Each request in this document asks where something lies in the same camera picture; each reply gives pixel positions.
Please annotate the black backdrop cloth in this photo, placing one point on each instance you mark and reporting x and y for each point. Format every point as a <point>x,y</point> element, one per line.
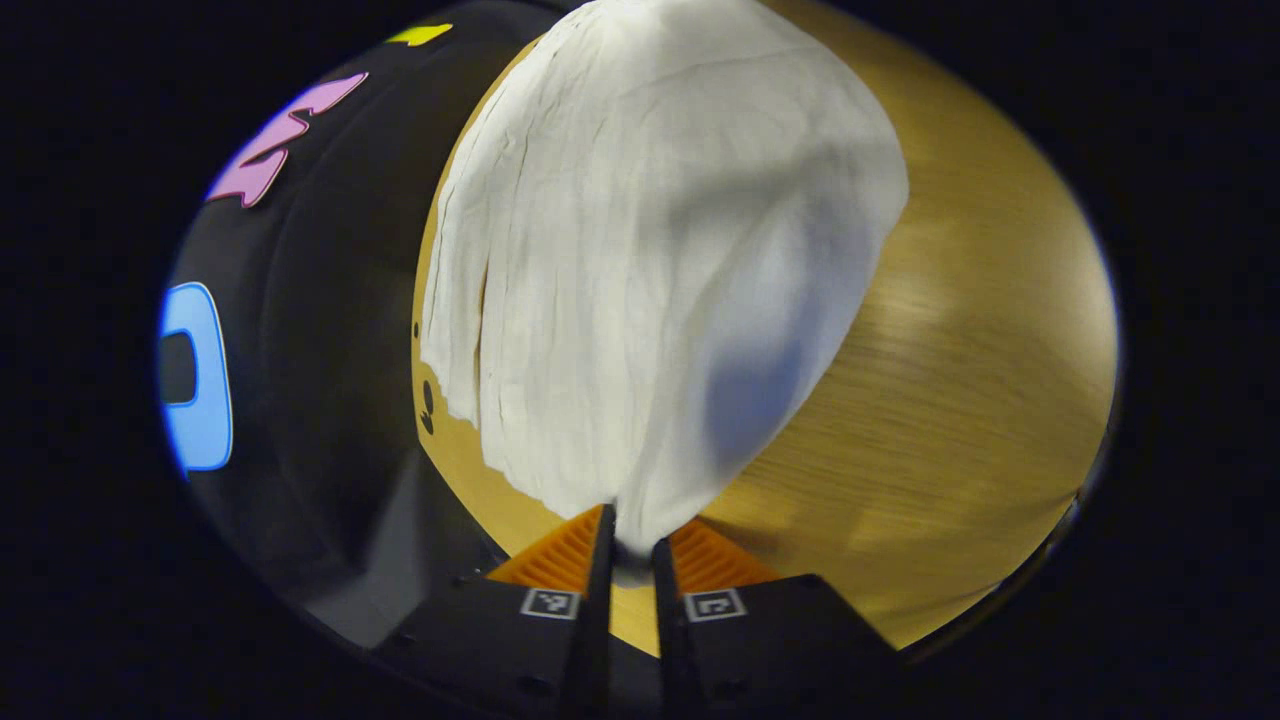
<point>320,350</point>

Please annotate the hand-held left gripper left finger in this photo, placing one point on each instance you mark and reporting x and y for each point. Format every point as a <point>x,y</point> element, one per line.
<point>598,620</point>

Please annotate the white jeans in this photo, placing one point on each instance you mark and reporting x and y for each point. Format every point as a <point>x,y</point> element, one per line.
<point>650,250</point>

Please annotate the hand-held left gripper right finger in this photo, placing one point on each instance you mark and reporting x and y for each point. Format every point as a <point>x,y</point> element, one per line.
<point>668,620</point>

